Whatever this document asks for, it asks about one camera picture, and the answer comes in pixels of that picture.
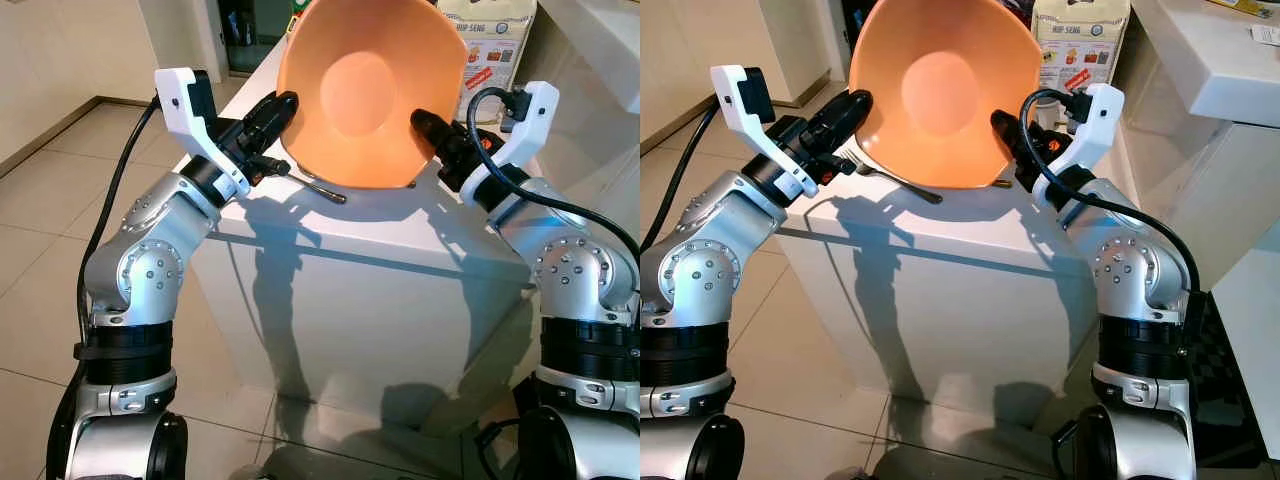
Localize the printed beige food bag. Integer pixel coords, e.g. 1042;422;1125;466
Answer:
1030;0;1131;131
437;0;538;126

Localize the metal fork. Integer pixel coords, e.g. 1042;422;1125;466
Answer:
845;145;943;204
285;165;348;204

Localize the white kitchen counter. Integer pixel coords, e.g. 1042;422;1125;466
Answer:
520;0;641;116
1130;0;1280;291

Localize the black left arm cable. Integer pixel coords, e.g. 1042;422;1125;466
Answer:
78;98;163;346
640;100;721;251

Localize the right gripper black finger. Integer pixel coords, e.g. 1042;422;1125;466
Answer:
410;108;453;153
990;110;1031;151

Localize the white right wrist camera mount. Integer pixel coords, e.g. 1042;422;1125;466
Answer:
460;82;561;208
1032;84;1126;206

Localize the orange bowl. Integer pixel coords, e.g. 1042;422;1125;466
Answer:
848;0;1041;191
276;0;469;191

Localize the white island cabinet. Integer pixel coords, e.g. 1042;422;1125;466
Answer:
175;35;561;441
775;50;1111;431

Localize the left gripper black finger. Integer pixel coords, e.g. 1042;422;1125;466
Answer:
258;90;300;136
822;89;874;141

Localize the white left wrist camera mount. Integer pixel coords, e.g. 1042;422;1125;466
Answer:
155;68;251;201
710;65;819;201

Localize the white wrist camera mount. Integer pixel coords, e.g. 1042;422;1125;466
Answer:
460;82;561;208
155;68;251;201
710;65;819;201
1032;84;1126;206

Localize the black grid mat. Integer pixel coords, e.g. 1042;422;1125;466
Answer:
1195;290;1266;471

